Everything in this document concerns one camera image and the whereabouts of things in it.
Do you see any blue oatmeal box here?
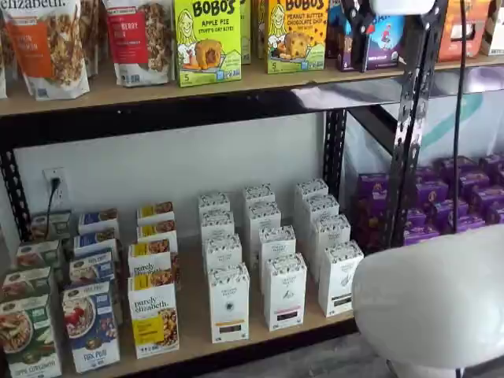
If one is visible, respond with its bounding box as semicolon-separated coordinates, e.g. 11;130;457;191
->
61;280;121;374
69;248;118;287
73;227;119;253
77;207;120;235

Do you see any white yellow Purely Elizabeth box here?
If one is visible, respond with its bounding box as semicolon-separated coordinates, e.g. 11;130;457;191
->
127;272;181;360
136;201;176;224
136;219;179;245
128;239;176;279

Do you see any green oatmeal box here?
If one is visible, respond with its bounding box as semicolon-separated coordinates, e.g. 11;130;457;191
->
29;209;72;242
15;239;63;272
2;266;53;303
0;294;63;378

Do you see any orange snack box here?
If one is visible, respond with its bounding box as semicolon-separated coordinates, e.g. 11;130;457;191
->
438;0;493;63

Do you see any white box pink strip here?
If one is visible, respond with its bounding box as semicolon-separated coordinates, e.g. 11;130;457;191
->
258;224;297;263
263;253;308;332
242;183;276;208
246;202;283;237

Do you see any wooden shelf board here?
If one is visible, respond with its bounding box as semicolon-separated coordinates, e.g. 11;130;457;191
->
0;54;406;117
58;220;358;378
428;53;504;72

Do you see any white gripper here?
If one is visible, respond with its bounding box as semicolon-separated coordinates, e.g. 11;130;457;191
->
340;0;449;76

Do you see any orange label granola bag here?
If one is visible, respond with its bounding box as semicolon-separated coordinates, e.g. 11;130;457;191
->
3;0;91;102

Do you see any white snack box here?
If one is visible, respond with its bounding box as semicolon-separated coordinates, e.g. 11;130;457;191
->
480;0;504;57

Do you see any red label granola bag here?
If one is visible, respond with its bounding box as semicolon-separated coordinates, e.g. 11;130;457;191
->
102;0;177;88

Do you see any purple ZBar box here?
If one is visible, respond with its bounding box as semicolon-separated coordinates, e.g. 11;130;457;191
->
336;0;406;73
326;0;344;60

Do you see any yellow Bobo's peanut butter box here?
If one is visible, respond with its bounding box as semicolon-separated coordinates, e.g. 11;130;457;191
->
254;0;271;61
267;0;328;75

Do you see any black plug with cord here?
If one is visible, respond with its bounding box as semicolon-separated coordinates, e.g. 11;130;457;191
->
46;177;62;239

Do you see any green Bobo's apple pie box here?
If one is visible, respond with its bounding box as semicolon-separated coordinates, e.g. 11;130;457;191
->
174;0;243;88
239;0;252;66

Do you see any white wall outlet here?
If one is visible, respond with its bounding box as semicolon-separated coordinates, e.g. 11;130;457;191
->
42;167;69;209

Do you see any white granola bag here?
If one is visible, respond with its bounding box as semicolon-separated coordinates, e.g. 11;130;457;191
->
78;0;108;79

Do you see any white box black strip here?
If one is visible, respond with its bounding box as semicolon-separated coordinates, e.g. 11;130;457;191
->
302;194;341;221
309;213;352;253
294;178;330;202
317;239;365;318

